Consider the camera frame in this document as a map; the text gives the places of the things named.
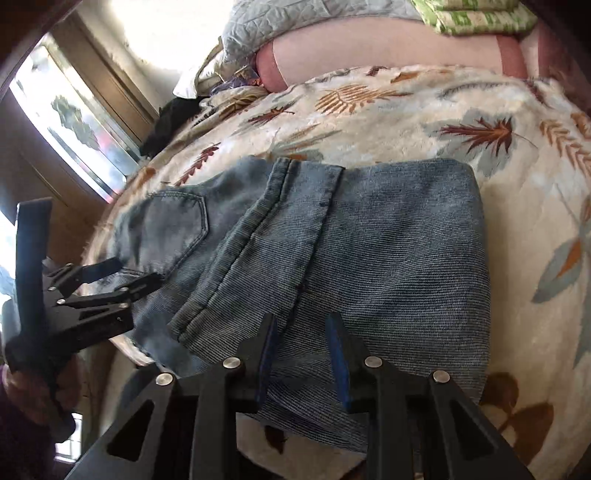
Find wood-framed window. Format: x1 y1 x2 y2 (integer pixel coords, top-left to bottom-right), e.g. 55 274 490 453
8 44 141 205

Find purple printed packet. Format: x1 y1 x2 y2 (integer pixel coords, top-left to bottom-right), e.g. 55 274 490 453
211 75 260 94

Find white pillow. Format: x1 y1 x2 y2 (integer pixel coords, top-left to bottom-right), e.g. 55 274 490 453
177 43 232 101

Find green patterned blanket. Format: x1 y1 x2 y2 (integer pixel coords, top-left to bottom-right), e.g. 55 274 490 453
410 0 539 36

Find person's left hand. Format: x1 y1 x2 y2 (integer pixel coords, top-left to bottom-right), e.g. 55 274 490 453
1 357 80 426

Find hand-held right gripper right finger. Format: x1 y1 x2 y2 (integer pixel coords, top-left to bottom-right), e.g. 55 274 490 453
324 313 536 480

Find blue denim pants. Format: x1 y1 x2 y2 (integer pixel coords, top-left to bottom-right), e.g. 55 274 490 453
113 154 492 455

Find grey quilted pillow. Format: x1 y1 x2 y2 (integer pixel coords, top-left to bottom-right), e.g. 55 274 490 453
221 0 426 85

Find leaf-print fleece blanket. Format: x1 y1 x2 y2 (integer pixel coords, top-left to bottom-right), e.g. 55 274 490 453
81 65 591 480

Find person's left forearm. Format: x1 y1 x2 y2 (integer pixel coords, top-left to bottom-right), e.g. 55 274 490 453
0 397 61 480

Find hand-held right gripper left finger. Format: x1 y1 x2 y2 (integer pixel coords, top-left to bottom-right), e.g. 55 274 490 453
65 313 280 480

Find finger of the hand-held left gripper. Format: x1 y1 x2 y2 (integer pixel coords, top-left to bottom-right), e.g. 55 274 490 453
44 257 123 297
54 271 165 320

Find black cloth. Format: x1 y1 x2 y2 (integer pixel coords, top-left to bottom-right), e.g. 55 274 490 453
140 98 205 158

